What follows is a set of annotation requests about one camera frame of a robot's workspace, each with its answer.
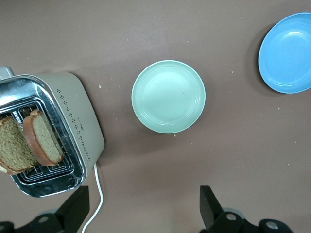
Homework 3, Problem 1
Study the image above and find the brown bread slice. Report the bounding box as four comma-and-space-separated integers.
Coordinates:
0, 116, 39, 176
22, 109, 65, 167

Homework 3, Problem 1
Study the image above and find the blue round plate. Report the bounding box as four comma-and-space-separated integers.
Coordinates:
258, 12, 311, 95

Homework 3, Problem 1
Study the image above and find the white toaster power cord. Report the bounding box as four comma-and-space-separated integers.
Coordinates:
81, 162, 104, 233

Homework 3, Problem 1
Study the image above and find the beige chrome toaster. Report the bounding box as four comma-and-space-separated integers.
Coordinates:
0, 66, 105, 198

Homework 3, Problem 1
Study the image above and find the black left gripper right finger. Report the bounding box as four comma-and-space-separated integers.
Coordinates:
199, 185, 295, 233

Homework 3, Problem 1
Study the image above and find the green round plate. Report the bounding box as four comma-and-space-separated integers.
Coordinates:
131, 60, 207, 134

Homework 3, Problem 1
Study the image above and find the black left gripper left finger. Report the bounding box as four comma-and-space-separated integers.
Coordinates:
0, 185, 90, 233

